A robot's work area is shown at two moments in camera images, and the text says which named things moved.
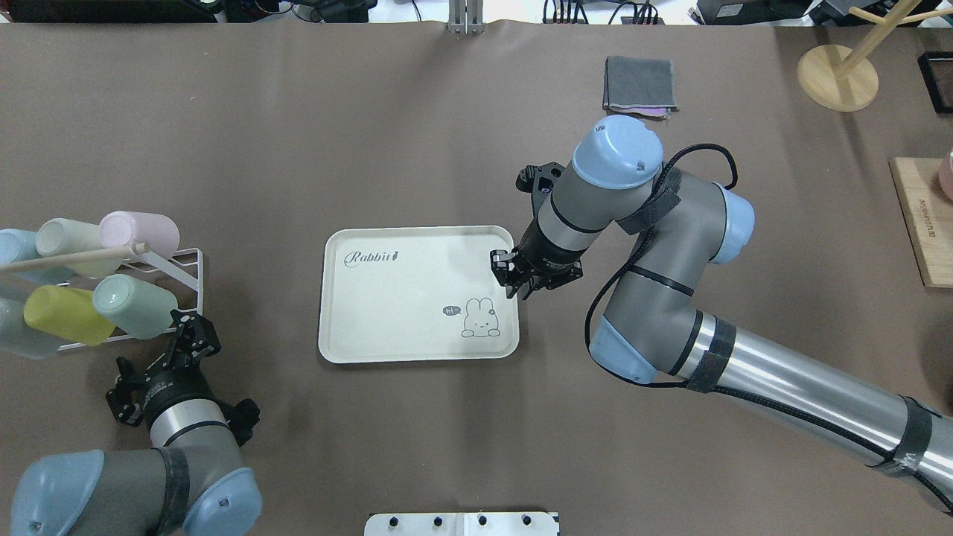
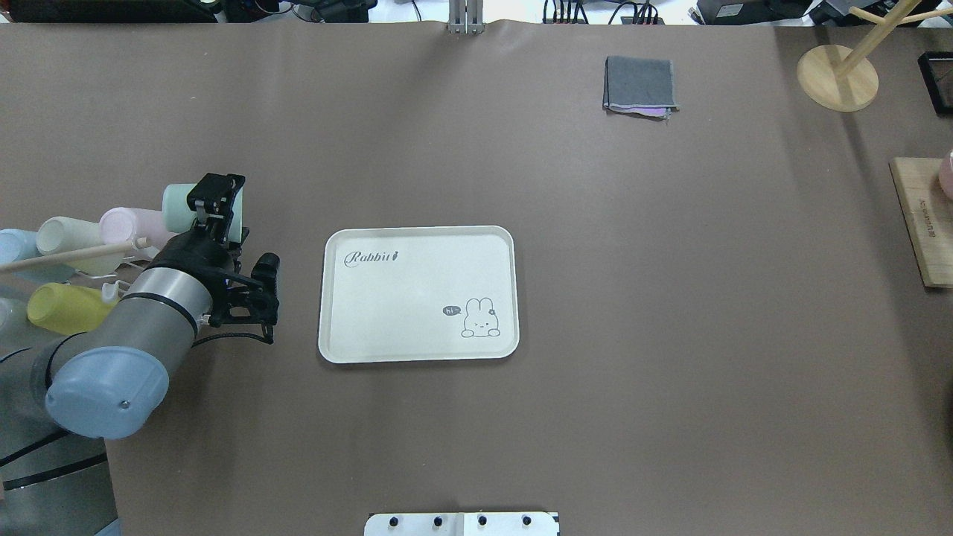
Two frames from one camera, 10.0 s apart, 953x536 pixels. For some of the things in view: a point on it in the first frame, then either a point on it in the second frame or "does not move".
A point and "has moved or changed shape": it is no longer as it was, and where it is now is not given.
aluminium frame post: x=466 y=17 does not move
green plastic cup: x=136 y=308 has moved or changed shape
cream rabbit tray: x=415 y=293 does not move
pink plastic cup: x=159 y=234 does not move
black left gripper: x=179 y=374 → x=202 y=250
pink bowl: x=945 y=175 does not move
